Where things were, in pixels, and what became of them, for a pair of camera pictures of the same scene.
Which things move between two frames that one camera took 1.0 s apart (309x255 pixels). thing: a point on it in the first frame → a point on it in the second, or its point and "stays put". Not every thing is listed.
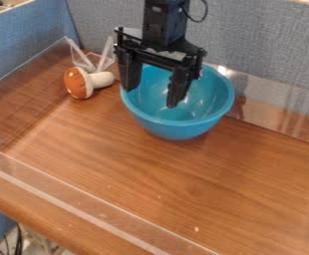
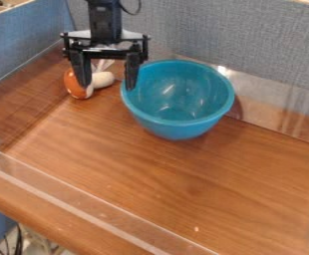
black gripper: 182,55 → 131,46
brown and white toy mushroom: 80,83 stays put
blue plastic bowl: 196,116 stays put
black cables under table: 18,244 stays put
